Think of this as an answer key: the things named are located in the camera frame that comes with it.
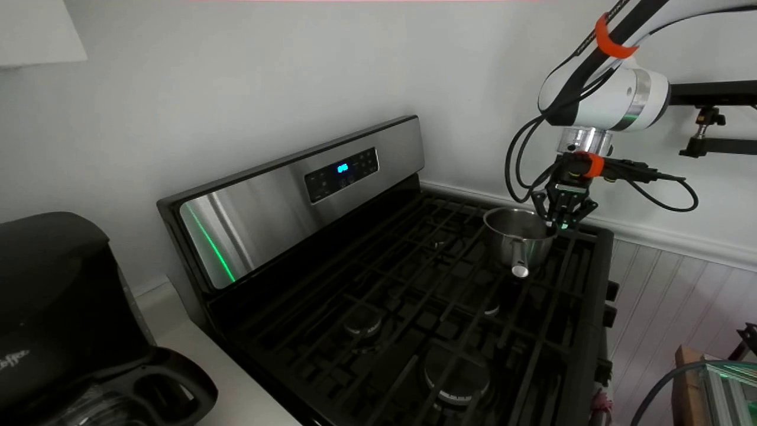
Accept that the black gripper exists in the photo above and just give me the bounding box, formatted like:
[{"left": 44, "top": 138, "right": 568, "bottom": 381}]
[{"left": 529, "top": 151, "right": 598, "bottom": 237}]

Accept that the black gas stove burner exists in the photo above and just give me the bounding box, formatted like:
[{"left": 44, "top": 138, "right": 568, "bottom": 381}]
[
  {"left": 471, "top": 291, "right": 507, "bottom": 320},
  {"left": 338, "top": 305, "right": 389, "bottom": 344},
  {"left": 422, "top": 351, "right": 493, "bottom": 407}
]

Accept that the stainless steel saucepan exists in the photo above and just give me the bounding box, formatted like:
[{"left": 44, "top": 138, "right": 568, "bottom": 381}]
[{"left": 481, "top": 205, "right": 558, "bottom": 282}]

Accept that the black stove control display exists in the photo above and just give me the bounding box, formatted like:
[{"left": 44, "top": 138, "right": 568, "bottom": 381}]
[{"left": 303, "top": 144, "right": 383, "bottom": 205}]

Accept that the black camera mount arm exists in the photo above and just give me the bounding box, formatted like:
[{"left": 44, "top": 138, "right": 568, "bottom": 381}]
[{"left": 668, "top": 78, "right": 757, "bottom": 158}]

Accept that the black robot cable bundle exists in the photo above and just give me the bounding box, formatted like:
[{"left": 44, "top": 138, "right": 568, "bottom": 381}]
[{"left": 505, "top": 0, "right": 671, "bottom": 205}]

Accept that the wooden box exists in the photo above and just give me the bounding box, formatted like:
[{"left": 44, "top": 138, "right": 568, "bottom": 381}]
[{"left": 671, "top": 340, "right": 757, "bottom": 426}]

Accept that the black drip coffee maker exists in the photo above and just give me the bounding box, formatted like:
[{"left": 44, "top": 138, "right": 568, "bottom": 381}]
[{"left": 0, "top": 211, "right": 221, "bottom": 426}]

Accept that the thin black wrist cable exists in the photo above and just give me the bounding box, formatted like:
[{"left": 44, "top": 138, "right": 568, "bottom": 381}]
[{"left": 628, "top": 163, "right": 700, "bottom": 216}]

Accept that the white kitchen countertop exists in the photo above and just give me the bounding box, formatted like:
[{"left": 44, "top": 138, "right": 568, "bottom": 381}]
[{"left": 132, "top": 275, "right": 306, "bottom": 426}]

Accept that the stainless steel stove back panel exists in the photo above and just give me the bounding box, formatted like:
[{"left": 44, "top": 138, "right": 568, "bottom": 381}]
[{"left": 157, "top": 113, "right": 428, "bottom": 293}]

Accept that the grey floor cable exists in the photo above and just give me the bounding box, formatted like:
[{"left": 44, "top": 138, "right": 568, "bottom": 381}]
[{"left": 628, "top": 359, "right": 712, "bottom": 426}]

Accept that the black gas stove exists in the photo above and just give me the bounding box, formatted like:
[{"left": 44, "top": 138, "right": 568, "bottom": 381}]
[{"left": 154, "top": 113, "right": 620, "bottom": 426}]

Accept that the white wall cabinet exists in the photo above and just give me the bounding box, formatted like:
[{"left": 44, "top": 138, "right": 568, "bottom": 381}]
[{"left": 0, "top": 0, "right": 89, "bottom": 68}]

